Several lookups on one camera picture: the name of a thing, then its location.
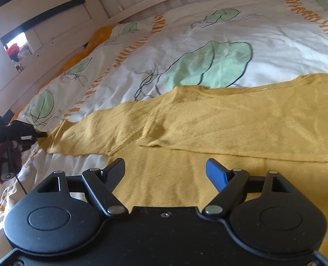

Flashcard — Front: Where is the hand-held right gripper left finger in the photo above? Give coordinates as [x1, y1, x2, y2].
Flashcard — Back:
[36, 158, 127, 217]

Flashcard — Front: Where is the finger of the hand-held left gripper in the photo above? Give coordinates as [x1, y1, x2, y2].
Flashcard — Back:
[14, 131, 48, 151]

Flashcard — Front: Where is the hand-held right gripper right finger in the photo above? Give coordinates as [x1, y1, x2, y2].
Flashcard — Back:
[203, 158, 295, 216]

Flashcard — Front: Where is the mustard yellow knit garment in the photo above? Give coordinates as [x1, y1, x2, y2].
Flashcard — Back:
[39, 73, 328, 258]

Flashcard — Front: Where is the red cloth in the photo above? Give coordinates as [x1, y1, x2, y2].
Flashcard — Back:
[5, 44, 20, 62]

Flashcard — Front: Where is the orange bed sheet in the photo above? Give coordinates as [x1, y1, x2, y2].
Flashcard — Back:
[51, 26, 115, 76]

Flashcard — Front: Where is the white leaf printed duvet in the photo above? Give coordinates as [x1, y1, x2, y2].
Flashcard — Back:
[0, 0, 328, 244]

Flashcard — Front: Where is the black cable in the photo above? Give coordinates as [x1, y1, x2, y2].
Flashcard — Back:
[15, 169, 28, 196]

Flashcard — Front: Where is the white wooden bed frame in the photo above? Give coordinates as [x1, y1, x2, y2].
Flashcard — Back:
[0, 0, 328, 111]

